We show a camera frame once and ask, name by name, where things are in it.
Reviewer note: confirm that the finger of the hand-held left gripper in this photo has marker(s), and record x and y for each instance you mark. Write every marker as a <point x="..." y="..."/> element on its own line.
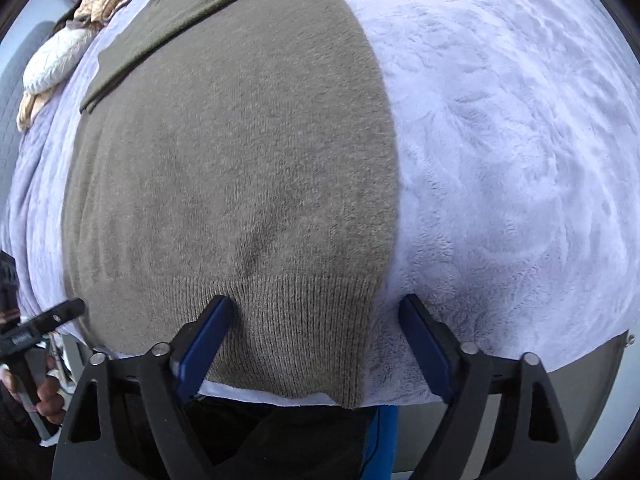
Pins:
<point x="55" y="316"/>

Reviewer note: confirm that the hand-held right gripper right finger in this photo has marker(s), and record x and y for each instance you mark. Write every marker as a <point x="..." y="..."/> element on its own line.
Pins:
<point x="425" y="350"/>

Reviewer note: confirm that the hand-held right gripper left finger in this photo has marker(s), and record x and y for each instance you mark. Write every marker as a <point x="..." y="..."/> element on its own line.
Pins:
<point x="205" y="345"/>

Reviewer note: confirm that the olive brown knit sweater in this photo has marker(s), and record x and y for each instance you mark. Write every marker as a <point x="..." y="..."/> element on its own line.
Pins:
<point x="225" y="160"/>

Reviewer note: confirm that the person's left hand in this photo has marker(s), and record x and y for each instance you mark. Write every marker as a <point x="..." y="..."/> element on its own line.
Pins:
<point x="50" y="400"/>

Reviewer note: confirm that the blue plastic item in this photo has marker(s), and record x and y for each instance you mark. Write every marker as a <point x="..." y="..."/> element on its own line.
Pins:
<point x="382" y="435"/>

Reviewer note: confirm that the person's black clothing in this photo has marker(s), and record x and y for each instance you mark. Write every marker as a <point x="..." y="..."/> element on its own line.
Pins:
<point x="280" y="440"/>

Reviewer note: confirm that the lilac plush bed blanket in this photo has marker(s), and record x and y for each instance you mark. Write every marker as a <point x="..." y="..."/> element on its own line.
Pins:
<point x="500" y="160"/>

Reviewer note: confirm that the round cream pleated pillow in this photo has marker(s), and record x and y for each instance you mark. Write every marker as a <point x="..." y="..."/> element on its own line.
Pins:
<point x="55" y="60"/>

